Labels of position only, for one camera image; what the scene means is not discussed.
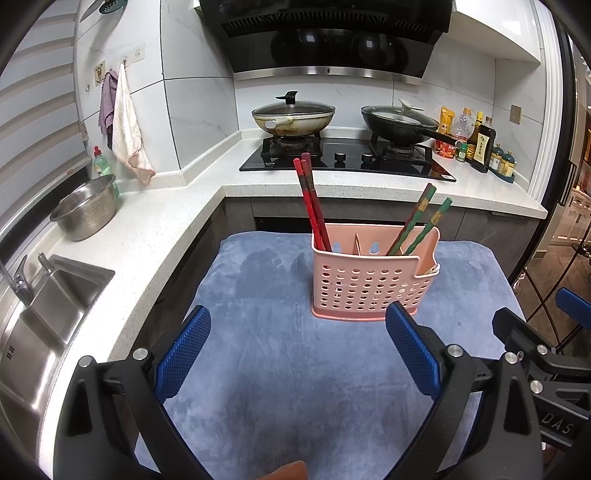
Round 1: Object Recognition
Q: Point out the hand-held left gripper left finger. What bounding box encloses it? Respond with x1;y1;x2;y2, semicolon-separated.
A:
53;305;232;480

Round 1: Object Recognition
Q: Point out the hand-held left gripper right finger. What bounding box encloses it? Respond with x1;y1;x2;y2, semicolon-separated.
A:
385;301;543;480

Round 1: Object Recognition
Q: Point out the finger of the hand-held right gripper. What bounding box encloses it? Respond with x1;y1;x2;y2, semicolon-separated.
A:
493;307;555;365
555;288;591;329

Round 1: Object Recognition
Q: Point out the pink perforated utensil holder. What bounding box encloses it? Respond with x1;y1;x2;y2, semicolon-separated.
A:
311;223;441;321

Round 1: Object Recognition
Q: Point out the green chopstick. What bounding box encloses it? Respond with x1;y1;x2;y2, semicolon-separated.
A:
392;184;438;256
405;198;453;256

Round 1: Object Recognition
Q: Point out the brown chopstick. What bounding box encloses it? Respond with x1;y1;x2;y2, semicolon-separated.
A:
387;183;434;256

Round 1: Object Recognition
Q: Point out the blue plush mat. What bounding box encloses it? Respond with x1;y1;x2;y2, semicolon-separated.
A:
134;231;527;480

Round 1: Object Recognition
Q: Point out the glass sliding door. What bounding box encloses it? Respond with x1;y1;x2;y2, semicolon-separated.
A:
508;18;591;352

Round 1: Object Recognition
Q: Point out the stainless steel sink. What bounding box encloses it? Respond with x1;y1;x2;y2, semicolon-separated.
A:
0;254;115;444

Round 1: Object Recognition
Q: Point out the green-lidded spice jar set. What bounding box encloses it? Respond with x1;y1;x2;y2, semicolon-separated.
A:
488;144;517;184

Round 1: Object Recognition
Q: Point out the steel colander bowl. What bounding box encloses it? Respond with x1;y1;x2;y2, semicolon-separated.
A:
50;174;117;241

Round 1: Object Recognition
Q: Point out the dark soy sauce bottle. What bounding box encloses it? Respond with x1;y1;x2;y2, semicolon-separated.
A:
466;117;497;174

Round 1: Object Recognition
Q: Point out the green dish soap bottle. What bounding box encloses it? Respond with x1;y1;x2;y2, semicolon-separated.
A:
92;146;120;197

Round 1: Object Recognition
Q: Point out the black gas stove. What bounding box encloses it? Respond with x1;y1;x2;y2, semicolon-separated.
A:
239;135;457;182

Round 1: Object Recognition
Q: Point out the clear plastic bottle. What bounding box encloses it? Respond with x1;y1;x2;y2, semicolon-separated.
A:
451;108;474;146

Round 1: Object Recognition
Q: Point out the yellow seasoning packet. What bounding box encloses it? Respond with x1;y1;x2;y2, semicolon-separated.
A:
436;107;455;139

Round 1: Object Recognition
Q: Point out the black wok with glass lid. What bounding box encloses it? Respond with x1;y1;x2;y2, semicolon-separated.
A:
361;98;458;147

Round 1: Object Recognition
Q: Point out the white hanging towel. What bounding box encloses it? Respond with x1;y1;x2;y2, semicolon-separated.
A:
112;63;156;186

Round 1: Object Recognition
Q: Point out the beige wok with glass lid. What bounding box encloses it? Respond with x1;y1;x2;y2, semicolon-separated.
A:
252;91;336;139

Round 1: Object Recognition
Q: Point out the purple hanging cloth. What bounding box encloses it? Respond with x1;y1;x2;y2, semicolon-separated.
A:
98;70;120;151

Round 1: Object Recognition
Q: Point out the white window blind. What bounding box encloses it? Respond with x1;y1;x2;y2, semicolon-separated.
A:
0;0;93;241

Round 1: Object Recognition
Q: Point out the black range hood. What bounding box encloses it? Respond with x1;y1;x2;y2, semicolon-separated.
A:
194;0;455;86

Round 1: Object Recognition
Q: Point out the white wall cabinet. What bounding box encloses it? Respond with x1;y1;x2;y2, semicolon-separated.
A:
450;0;542;64

